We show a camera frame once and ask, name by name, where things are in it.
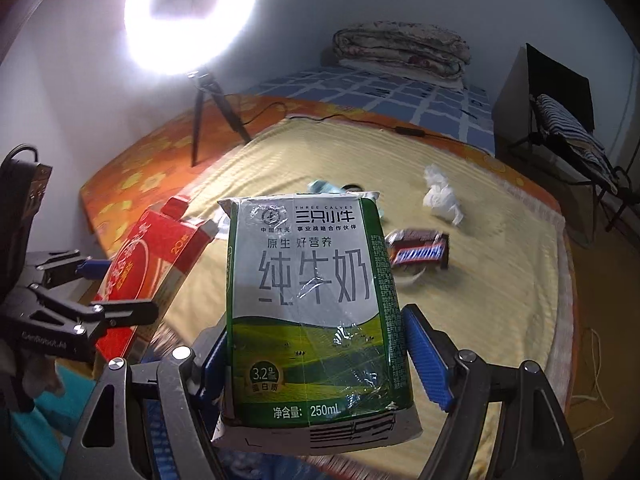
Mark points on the green and white milk carton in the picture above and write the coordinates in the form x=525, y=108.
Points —
x=310, y=285

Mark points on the fringed woven blanket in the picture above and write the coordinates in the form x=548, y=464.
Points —
x=565, y=310

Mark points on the person's teal pants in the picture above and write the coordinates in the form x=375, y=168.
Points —
x=45, y=440

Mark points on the folded floral quilt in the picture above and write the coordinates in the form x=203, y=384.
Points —
x=400, y=47

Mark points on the striped cloth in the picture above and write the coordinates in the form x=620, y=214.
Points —
x=570, y=130

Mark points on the red cardboard box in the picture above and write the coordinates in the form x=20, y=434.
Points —
x=150, y=255

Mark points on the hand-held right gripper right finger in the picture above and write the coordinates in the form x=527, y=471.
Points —
x=425, y=355

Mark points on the brown chocolate bar wrapper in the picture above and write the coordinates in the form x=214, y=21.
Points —
x=417, y=252

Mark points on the black tripod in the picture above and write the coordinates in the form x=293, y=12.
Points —
x=204, y=82

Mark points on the white tissue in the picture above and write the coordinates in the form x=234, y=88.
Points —
x=442, y=197

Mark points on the yellow striped blanket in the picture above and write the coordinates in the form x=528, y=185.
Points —
x=475, y=300

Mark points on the black folding chair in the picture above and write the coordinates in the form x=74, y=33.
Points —
x=605, y=187

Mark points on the blue checked bed sheet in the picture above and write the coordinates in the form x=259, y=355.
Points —
x=400, y=102

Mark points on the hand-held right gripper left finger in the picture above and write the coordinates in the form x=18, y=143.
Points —
x=212, y=365

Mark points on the light blue plastic wrapper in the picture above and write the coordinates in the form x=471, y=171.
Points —
x=322, y=187

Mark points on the orange floral bed sheet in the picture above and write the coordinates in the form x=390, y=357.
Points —
x=150, y=160

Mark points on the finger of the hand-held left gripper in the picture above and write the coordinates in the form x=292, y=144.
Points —
x=92, y=267
x=130, y=312

